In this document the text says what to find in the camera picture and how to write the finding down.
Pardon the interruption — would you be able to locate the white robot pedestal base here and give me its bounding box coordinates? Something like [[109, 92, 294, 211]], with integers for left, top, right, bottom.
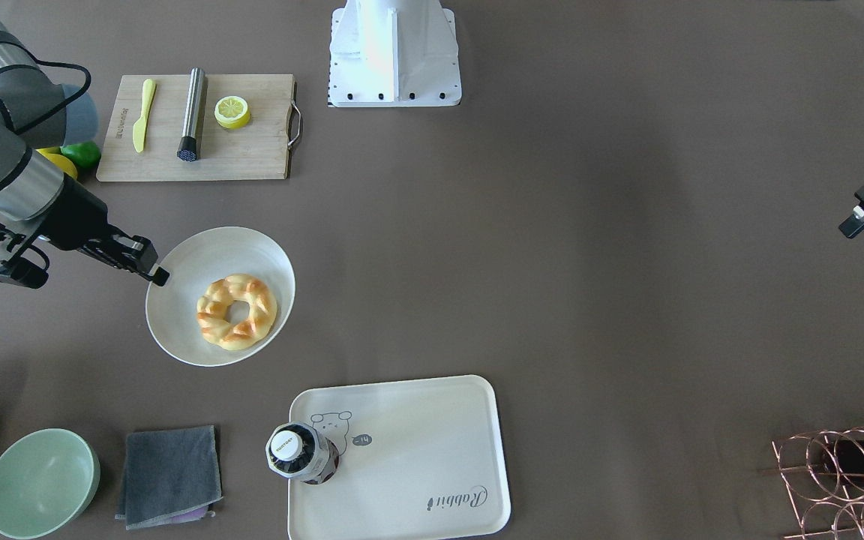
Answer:
[[327, 1, 463, 107]]

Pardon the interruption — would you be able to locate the copper wire bottle rack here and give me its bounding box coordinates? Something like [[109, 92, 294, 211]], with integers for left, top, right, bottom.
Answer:
[[767, 426, 864, 539]]

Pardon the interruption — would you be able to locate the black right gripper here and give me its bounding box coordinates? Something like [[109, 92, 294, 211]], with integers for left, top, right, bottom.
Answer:
[[40, 177, 170, 287]]

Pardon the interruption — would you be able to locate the white round plate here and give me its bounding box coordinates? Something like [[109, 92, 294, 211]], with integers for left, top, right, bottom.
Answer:
[[146, 226, 296, 367]]

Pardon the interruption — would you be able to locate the steel cylinder tool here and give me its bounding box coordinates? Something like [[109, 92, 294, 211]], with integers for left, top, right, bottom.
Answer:
[[177, 67, 207, 163]]

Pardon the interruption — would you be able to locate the green lime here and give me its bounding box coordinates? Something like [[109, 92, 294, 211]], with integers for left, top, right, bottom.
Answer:
[[59, 141, 102, 170]]

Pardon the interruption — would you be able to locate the twisted glazed donut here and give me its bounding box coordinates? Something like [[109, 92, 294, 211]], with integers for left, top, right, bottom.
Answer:
[[196, 273, 278, 351]]

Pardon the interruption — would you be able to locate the mint green bowl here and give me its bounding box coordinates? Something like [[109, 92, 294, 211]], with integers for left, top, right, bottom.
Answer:
[[0, 428, 101, 539]]

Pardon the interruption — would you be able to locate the grey folded cloth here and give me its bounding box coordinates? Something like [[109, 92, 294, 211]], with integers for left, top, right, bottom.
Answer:
[[115, 424, 224, 530]]

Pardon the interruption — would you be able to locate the yellow plastic knife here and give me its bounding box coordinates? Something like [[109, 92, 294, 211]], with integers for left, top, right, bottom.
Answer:
[[131, 79, 158, 154]]

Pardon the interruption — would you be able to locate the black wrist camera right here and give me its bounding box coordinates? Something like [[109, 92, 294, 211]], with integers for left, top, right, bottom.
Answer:
[[0, 213, 50, 290]]

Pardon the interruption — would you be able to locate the cream rectangular tray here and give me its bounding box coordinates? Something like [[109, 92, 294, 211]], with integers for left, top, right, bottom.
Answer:
[[287, 373, 513, 539]]

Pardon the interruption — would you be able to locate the wooden cutting board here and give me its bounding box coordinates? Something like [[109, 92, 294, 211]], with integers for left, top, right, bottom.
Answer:
[[95, 73, 302, 182]]

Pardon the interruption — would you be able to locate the yellow lemon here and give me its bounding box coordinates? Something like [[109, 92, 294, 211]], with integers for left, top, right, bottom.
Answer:
[[37, 147, 79, 180]]

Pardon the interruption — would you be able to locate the half lemon slice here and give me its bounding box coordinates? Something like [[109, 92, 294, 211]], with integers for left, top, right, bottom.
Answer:
[[213, 95, 251, 130]]

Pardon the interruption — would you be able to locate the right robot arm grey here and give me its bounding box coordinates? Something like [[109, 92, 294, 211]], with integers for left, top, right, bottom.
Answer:
[[0, 21, 170, 290]]

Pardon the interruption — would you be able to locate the brown drink bottle on tray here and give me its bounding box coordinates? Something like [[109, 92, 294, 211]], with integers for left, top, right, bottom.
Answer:
[[265, 421, 340, 485]]

